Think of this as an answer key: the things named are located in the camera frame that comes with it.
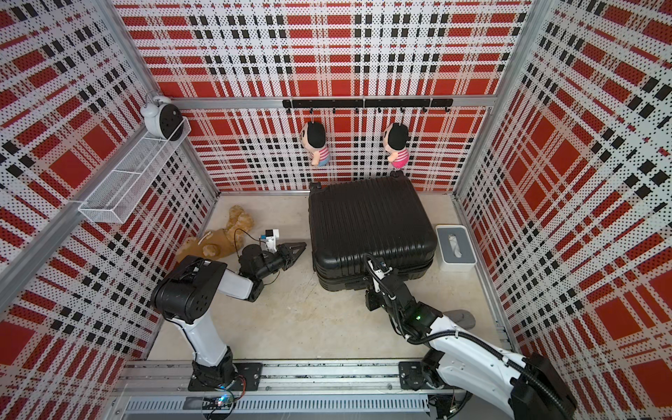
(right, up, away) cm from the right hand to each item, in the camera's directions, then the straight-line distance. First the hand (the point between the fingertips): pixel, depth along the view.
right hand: (371, 281), depth 82 cm
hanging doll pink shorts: (+10, +49, +13) cm, 52 cm away
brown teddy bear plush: (-55, +11, +12) cm, 57 cm away
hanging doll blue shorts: (-20, +50, +11) cm, 55 cm away
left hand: (-21, +11, +9) cm, 25 cm away
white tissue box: (+32, +8, +13) cm, 36 cm away
